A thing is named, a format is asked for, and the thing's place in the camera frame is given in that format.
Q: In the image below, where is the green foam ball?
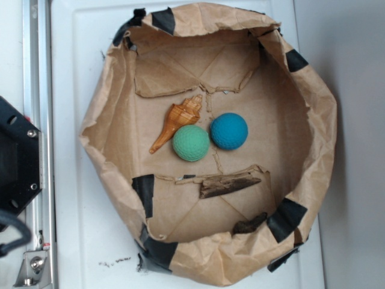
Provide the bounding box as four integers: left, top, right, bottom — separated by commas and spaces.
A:
173, 125, 210, 162

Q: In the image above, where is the blue foam ball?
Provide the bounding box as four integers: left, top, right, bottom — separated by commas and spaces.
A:
210, 113, 248, 151

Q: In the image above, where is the orange conch seashell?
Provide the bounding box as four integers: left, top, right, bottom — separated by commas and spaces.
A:
149, 95, 203, 154

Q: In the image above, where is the brown paper bag bin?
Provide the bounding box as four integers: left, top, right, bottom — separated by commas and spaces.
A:
80, 3, 337, 286

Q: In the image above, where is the long driftwood piece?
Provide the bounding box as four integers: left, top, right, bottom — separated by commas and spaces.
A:
199, 175, 261, 199

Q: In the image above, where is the small dark bark chunk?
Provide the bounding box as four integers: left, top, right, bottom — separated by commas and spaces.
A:
233, 212, 267, 234

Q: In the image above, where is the aluminium frame rail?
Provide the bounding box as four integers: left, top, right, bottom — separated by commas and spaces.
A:
22, 1, 59, 288

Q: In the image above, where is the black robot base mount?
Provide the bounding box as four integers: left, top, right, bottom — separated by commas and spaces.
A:
1, 98, 42, 216

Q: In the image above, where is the grey braided cable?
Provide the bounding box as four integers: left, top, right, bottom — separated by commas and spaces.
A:
0, 209, 32, 257

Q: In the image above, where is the metal corner bracket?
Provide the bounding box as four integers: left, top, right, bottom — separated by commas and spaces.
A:
13, 250, 51, 288

